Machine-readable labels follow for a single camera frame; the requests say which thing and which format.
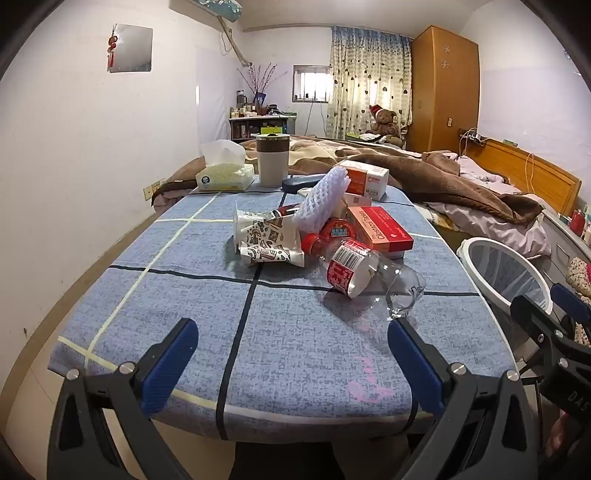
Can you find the wooden wardrobe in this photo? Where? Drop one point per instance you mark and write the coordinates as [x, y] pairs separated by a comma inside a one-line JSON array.
[[443, 87]]

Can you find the yellow tissue pack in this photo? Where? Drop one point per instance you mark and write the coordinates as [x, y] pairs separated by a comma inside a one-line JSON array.
[[224, 177]]

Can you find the small barred window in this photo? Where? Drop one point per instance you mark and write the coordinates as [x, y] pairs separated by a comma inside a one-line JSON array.
[[311, 83]]

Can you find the clear plastic bottle red label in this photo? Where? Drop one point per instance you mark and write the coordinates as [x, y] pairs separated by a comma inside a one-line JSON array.
[[346, 267]]

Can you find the orange and white box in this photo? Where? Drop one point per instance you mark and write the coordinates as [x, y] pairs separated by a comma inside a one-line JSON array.
[[367, 177]]

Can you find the red jar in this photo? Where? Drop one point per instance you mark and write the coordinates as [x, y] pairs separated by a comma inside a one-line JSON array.
[[577, 224]]

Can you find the pale pink quilt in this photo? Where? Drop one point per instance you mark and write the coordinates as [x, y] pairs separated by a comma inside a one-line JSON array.
[[485, 221]]

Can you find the white round trash bin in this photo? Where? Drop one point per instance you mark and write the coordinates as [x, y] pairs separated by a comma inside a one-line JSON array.
[[503, 272]]

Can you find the wall socket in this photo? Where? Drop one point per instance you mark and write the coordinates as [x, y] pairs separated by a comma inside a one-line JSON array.
[[151, 190]]

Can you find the red cardboard box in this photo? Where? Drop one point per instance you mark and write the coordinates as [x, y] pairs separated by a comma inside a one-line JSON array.
[[383, 230]]

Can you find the dark red drink can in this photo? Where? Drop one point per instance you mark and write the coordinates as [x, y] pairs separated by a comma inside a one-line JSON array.
[[285, 211]]

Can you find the large white foam fruit net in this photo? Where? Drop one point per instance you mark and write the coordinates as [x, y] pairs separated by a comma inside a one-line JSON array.
[[321, 198]]

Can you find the teddy bear with red hat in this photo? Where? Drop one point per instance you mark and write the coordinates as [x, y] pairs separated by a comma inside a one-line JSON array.
[[385, 122]]

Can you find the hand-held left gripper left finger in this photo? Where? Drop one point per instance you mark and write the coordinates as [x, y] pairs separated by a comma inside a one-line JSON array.
[[170, 367]]

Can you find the floral quilted garment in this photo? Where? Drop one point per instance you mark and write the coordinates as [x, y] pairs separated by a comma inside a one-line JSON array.
[[581, 277]]

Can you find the wall air conditioner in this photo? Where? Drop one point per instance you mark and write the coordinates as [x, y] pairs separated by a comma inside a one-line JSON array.
[[207, 7]]

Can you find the silver wall mirror sheet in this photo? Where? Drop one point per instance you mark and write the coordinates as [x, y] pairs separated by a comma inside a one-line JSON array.
[[134, 48]]

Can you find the red hanging knot ornament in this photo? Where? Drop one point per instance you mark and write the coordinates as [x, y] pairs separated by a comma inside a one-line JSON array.
[[112, 46]]

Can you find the white wrapped air conditioner pipe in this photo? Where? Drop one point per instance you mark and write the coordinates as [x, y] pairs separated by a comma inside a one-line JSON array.
[[231, 41]]

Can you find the wooden bed headboard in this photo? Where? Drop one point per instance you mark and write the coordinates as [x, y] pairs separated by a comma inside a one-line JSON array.
[[517, 166]]

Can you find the person's right hand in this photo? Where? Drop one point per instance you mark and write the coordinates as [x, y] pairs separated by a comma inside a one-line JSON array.
[[559, 436]]

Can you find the heart print curtain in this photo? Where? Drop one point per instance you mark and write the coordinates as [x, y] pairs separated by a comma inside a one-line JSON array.
[[369, 78]]

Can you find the grey bedside dresser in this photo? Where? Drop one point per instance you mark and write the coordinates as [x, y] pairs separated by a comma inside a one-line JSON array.
[[561, 240]]

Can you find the dark blue case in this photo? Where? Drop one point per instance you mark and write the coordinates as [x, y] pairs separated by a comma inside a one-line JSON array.
[[300, 182]]

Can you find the brown fleece blanket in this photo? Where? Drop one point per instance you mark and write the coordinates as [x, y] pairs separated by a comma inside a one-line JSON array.
[[415, 177]]

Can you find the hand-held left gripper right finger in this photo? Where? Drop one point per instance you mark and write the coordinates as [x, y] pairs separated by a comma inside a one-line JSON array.
[[415, 369]]

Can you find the vase of pink branches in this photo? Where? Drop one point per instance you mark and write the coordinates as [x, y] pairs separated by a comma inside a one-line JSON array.
[[258, 83]]

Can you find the crushed paper cup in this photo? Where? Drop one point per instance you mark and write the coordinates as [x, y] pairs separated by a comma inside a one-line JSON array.
[[272, 256], [265, 230]]

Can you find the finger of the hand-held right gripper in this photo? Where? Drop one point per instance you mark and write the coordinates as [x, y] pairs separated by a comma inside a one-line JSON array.
[[535, 318], [570, 299]]

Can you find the green flat box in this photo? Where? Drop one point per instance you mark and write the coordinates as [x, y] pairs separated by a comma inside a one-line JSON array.
[[356, 135]]

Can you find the beige tumbler with brown band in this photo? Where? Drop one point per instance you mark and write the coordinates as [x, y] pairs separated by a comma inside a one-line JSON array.
[[272, 161]]

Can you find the small purple white box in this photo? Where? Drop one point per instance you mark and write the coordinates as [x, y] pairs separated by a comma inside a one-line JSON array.
[[358, 200]]

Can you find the blue plaid tablecloth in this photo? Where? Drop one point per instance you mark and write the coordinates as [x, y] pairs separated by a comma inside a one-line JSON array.
[[184, 314]]

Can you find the cluttered shelf desk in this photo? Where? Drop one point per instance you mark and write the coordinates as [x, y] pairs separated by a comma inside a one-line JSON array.
[[258, 127]]

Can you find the power strip with plugs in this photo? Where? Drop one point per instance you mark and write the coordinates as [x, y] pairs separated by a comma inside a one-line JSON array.
[[473, 138]]

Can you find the red lid jelly cup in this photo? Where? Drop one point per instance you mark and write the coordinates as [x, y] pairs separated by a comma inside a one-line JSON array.
[[339, 229]]

